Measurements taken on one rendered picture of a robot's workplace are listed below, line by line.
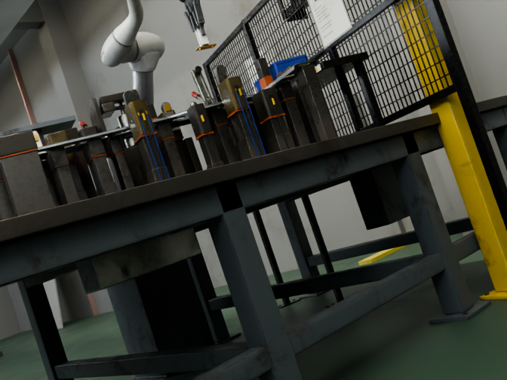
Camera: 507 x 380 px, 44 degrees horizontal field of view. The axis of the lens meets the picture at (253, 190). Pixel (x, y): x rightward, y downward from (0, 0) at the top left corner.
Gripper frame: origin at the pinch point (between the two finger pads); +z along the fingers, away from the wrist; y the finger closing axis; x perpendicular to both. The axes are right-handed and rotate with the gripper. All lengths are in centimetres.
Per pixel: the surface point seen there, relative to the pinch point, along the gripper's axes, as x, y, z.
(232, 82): -6.6, 25.1, 26.5
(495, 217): 60, 53, 101
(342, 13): 54, 18, 7
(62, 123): -56, -28, 14
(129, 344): -47, -87, 112
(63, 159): -67, 6, 35
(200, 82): -0.2, -15.3, 13.6
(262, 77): 28.6, -14.7, 17.5
